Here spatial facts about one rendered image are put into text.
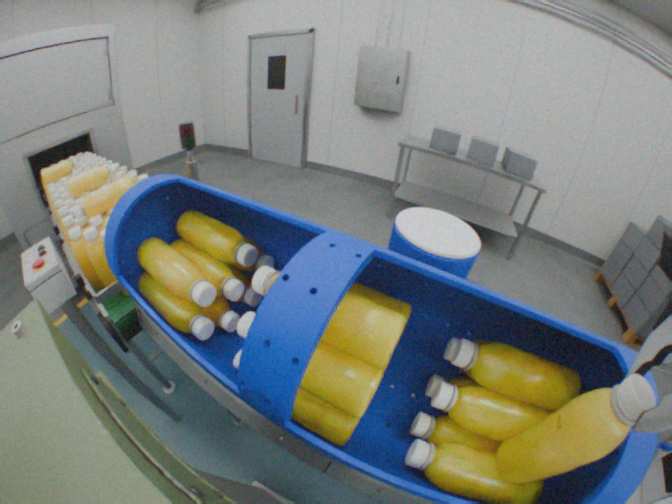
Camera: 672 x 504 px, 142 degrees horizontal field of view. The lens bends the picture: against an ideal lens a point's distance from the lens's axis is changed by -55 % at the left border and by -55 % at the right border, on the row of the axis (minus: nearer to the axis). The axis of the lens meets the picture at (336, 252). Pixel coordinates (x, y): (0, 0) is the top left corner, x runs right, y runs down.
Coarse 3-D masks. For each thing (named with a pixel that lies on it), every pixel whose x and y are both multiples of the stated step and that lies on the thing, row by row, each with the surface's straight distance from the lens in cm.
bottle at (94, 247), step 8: (88, 240) 80; (96, 240) 80; (88, 248) 81; (96, 248) 80; (88, 256) 82; (96, 256) 80; (96, 264) 82; (104, 264) 82; (96, 272) 86; (104, 272) 83; (104, 280) 85; (112, 280) 85
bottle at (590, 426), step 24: (576, 408) 30; (600, 408) 29; (528, 432) 36; (552, 432) 32; (576, 432) 30; (600, 432) 29; (624, 432) 30; (504, 456) 38; (528, 456) 35; (552, 456) 32; (576, 456) 31; (600, 456) 32; (528, 480) 38
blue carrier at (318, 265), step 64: (128, 192) 56; (192, 192) 64; (128, 256) 61; (320, 256) 26; (384, 256) 30; (256, 320) 25; (320, 320) 23; (448, 320) 46; (512, 320) 44; (256, 384) 28; (384, 384) 49; (320, 448) 30; (384, 448) 44; (640, 448) 38
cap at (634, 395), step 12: (624, 384) 29; (636, 384) 29; (648, 384) 31; (624, 396) 28; (636, 396) 28; (648, 396) 30; (624, 408) 28; (636, 408) 28; (648, 408) 29; (636, 420) 30
